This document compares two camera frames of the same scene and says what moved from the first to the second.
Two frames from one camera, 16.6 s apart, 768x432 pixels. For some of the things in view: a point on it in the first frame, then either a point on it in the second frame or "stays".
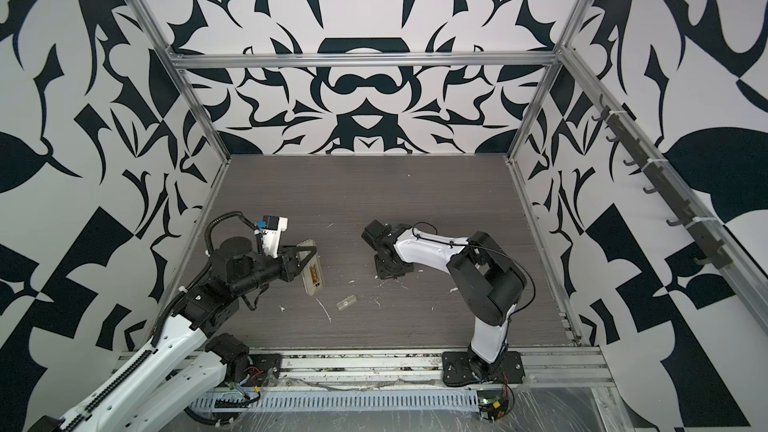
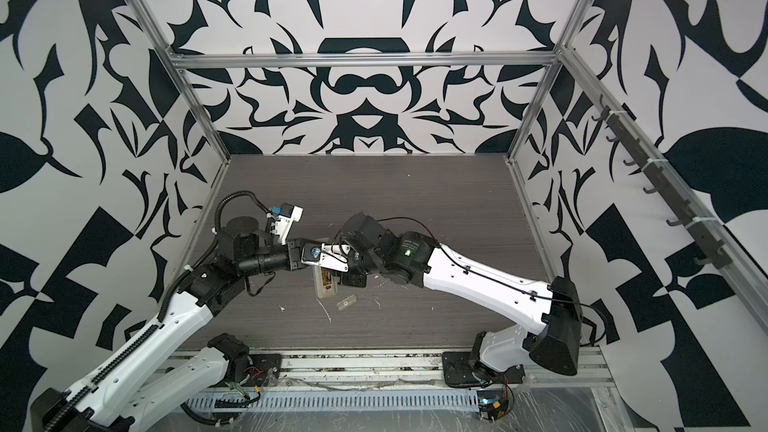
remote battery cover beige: [346, 302] stays
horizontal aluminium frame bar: [365, 58] stays
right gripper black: [382, 273] to [348, 278]
